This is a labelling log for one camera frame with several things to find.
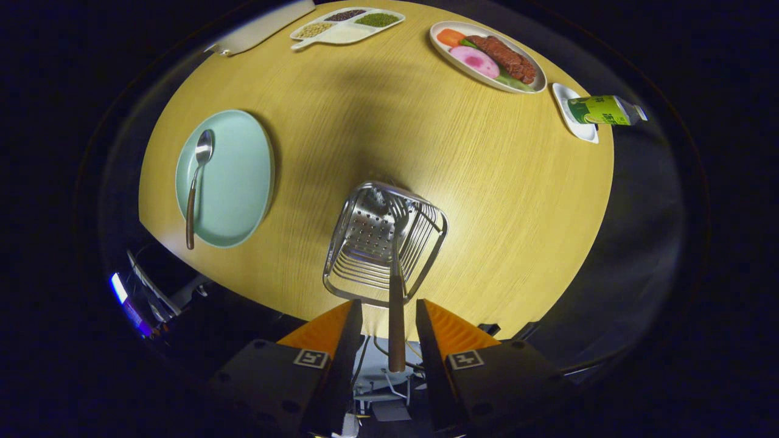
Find white toaster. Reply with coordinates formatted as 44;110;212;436
204;0;317;57

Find perforated metal tray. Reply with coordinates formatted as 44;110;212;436
323;181;449;308

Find wooden handle metal fork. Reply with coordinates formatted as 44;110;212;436
388;192;424;374

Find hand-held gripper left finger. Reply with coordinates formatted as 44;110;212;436
207;298;365;436

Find green label plastic bottle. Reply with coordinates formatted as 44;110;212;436
567;95;649;127

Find pink round ham slice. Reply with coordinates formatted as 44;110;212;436
449;46;501;80

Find brown meat steak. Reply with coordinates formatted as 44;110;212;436
466;35;537;85

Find white round food plate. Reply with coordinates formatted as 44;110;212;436
429;21;548;94

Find grey metal frame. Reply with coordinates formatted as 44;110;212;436
126;246;211;323

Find pale green round plate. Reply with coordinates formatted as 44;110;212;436
175;109;276;249

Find white divided dish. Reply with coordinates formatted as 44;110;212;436
290;7;406;50

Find wooden handle metal spoon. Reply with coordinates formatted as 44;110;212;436
186;129;215;251

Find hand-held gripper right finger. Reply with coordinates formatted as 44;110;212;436
416;298;570;434

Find white square coaster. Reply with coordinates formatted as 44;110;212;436
551;83;600;145

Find blue lit device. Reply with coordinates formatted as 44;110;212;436
110;272;153;338

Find green beans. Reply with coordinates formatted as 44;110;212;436
355;12;400;29

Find white rice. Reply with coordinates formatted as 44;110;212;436
323;24;376;45

